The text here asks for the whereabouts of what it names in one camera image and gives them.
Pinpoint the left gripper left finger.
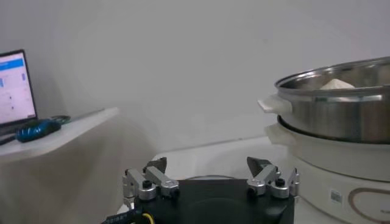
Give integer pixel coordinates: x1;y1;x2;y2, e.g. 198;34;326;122
121;156;181;208

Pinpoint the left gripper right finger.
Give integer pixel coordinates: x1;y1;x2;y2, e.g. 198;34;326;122
246;156;301;204

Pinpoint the round glass lid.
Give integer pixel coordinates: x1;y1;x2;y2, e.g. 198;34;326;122
182;174;237;181

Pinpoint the white steamed baozi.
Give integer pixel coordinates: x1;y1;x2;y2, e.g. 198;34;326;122
319;78;356;91

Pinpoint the stainless steel steamer basket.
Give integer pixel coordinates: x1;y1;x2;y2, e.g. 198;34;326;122
257;56;390;144

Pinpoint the cream electric cooker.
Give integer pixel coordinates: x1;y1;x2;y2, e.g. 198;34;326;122
264;115;390;224

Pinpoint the white side table with laptop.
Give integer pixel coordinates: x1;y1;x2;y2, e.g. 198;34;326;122
0;107;119;161

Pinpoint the blue computer mouse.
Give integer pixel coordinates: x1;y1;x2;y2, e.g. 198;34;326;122
15;119;62;143

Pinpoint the black flat pad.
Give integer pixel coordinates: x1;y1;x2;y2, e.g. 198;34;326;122
0;133;18;146

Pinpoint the laptop screen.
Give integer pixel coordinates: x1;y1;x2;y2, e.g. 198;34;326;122
0;49;39;138

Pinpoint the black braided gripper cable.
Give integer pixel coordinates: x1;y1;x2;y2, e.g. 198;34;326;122
100;209;155;224

